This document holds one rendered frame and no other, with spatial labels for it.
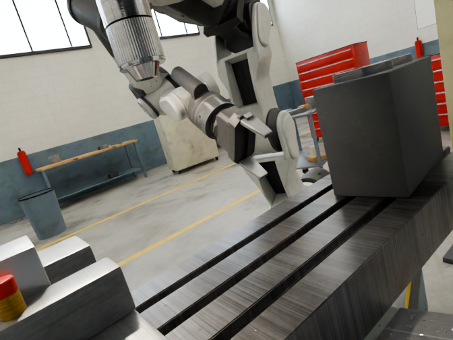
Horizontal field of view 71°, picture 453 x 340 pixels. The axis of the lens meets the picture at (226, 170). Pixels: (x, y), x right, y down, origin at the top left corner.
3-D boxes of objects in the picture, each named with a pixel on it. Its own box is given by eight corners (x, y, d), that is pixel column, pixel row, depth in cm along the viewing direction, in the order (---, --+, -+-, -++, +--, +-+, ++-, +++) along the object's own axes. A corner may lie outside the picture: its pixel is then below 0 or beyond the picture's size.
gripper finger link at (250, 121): (261, 140, 56) (239, 123, 59) (275, 133, 57) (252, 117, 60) (262, 133, 54) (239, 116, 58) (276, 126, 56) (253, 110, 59)
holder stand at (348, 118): (333, 196, 55) (309, 82, 51) (379, 157, 70) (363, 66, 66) (409, 198, 47) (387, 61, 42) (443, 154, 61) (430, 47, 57)
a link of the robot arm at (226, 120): (227, 172, 66) (195, 142, 72) (261, 153, 70) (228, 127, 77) (227, 123, 57) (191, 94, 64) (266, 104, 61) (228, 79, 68)
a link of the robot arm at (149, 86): (137, 106, 102) (97, 54, 83) (165, 80, 105) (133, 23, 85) (158, 123, 97) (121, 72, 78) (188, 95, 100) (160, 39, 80)
